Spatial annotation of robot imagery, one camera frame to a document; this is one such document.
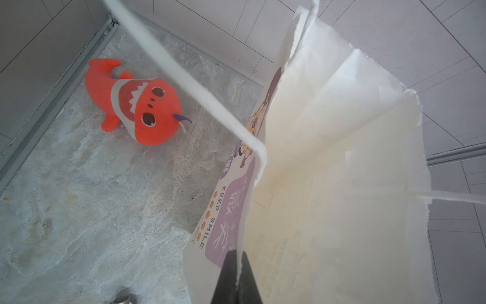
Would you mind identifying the red shark plush toy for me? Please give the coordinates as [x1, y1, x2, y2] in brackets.
[85, 58, 192, 146]

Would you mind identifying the small metal fitting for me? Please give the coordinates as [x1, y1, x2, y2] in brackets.
[112, 294, 132, 304]

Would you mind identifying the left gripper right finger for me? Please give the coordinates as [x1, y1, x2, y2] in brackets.
[238, 252, 263, 304]

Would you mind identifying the white paper bag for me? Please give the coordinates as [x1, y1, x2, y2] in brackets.
[106, 1, 485, 303]

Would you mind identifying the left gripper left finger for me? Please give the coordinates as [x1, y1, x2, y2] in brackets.
[211, 250, 239, 304]

